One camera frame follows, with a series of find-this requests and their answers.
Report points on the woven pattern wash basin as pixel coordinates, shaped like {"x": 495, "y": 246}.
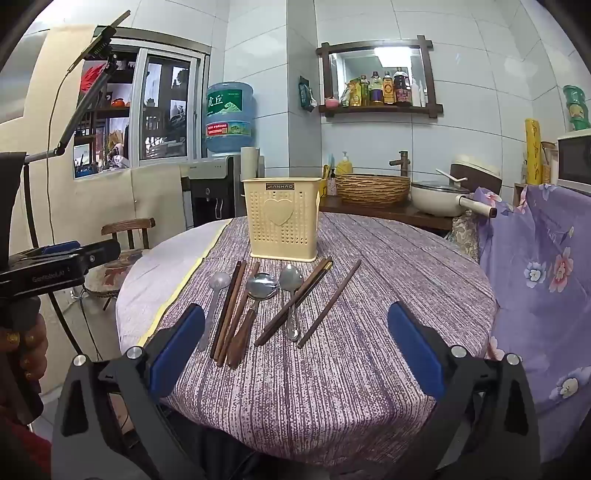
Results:
{"x": 371, "y": 190}

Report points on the yellow soap dispenser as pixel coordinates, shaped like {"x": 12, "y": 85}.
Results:
{"x": 344, "y": 166}

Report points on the blue water jug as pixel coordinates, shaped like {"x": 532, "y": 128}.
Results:
{"x": 231, "y": 115}

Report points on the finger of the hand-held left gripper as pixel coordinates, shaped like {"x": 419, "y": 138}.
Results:
{"x": 99, "y": 253}

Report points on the person's left hand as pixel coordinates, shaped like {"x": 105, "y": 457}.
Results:
{"x": 34, "y": 341}

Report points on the toothbrush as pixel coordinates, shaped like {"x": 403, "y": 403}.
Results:
{"x": 328, "y": 170}

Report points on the translucent plastic spoon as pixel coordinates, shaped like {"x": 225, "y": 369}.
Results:
{"x": 220, "y": 280}

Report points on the white ladle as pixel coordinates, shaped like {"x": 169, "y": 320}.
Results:
{"x": 450, "y": 176}

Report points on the all metal spoon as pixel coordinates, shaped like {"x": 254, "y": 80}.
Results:
{"x": 291, "y": 279}

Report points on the green hanging packet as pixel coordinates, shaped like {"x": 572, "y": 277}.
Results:
{"x": 307, "y": 94}

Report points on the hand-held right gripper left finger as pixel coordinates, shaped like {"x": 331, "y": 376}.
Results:
{"x": 178, "y": 355}

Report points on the wooden chair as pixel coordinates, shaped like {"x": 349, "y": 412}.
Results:
{"x": 127, "y": 227}

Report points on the white cloth with yellow edge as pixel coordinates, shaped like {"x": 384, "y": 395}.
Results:
{"x": 157, "y": 267}

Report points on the white water dispenser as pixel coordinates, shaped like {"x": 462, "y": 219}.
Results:
{"x": 207, "y": 194}

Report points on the white paper roll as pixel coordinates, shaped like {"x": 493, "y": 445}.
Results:
{"x": 249, "y": 161}

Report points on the cream and brown board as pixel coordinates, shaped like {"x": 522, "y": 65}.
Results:
{"x": 480, "y": 168}

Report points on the phone on stand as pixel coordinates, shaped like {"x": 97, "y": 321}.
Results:
{"x": 99, "y": 42}

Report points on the person's left forearm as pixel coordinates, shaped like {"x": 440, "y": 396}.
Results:
{"x": 23, "y": 447}

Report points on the yellow seasoning packet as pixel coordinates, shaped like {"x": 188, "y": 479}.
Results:
{"x": 353, "y": 92}

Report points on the white microwave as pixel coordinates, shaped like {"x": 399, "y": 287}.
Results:
{"x": 575, "y": 161}

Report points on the cream plastic utensil holder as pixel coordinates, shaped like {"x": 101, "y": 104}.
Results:
{"x": 281, "y": 230}

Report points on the dark soy sauce bottle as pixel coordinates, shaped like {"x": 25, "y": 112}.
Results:
{"x": 402, "y": 90}

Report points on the slim sauce bottle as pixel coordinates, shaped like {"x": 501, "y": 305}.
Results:
{"x": 389, "y": 90}

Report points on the bronze faucet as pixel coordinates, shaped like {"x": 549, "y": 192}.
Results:
{"x": 402, "y": 161}

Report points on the wooden framed mirror shelf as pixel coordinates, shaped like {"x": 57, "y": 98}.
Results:
{"x": 383, "y": 110}

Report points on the black chopstick with gold band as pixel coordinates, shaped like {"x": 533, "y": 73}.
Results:
{"x": 327, "y": 266}

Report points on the paisley cloth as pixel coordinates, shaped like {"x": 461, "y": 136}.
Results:
{"x": 464, "y": 235}

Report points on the floral chair cushion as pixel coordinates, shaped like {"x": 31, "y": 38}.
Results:
{"x": 113, "y": 274}

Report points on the yellow cup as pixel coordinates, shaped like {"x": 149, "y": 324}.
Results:
{"x": 324, "y": 188}

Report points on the purple striped tablecloth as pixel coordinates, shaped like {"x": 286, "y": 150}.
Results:
{"x": 351, "y": 392}

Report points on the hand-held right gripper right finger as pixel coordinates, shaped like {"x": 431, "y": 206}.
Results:
{"x": 415, "y": 350}

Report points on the sliding window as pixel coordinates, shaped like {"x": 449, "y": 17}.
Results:
{"x": 136, "y": 106}

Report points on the brown wooden counter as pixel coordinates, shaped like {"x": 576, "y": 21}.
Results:
{"x": 392, "y": 212}

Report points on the white squeeze bottle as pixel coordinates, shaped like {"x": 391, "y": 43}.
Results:
{"x": 418, "y": 94}

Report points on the cream pan with lid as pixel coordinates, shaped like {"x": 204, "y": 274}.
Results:
{"x": 429, "y": 203}

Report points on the small pink pot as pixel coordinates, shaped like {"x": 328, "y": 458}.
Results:
{"x": 331, "y": 102}

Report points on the yellow roll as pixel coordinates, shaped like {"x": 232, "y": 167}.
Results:
{"x": 532, "y": 152}

